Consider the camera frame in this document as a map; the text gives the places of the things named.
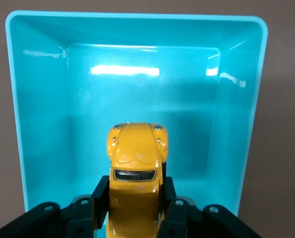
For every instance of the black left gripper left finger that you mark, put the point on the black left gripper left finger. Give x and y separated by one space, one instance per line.
82 218

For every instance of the yellow beetle toy car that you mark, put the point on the yellow beetle toy car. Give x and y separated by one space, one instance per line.
135 153

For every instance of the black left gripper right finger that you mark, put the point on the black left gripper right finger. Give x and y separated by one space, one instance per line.
179 218

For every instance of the turquoise plastic bin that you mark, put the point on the turquoise plastic bin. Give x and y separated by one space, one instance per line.
142 86

